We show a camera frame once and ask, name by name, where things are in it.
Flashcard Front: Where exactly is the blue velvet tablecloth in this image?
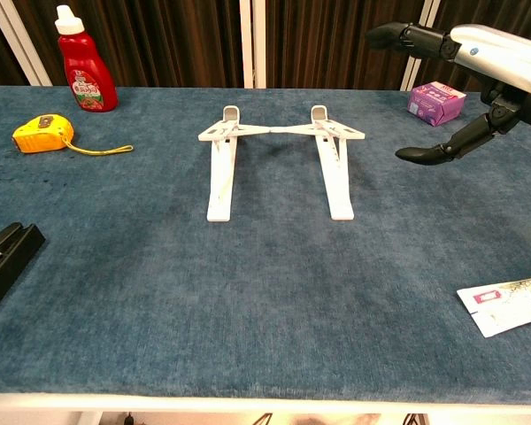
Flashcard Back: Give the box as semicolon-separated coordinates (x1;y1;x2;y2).
0;85;531;405

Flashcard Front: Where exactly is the white folding laptop stand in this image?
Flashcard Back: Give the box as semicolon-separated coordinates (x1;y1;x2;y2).
197;104;366;222

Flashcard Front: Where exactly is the purple tissue pack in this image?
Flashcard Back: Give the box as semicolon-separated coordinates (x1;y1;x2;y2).
407;81;467;128

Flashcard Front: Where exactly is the white frame post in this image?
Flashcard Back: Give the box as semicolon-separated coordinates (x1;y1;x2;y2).
239;0;267;89
0;0;53;87
400;0;442;92

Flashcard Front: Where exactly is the black stapler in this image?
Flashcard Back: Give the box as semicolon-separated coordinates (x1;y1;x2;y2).
0;222;47;323

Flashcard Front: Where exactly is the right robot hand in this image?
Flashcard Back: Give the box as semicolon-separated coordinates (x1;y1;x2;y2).
366;21;531;167

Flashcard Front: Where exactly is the red ketchup bottle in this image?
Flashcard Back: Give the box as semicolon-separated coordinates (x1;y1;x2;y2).
54;4;119;113

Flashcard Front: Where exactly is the yellow tape measure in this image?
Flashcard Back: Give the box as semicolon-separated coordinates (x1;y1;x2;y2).
12;113;135;157

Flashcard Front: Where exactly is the white floral toothpaste tube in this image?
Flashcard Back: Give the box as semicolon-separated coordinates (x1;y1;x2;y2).
456;274;531;339

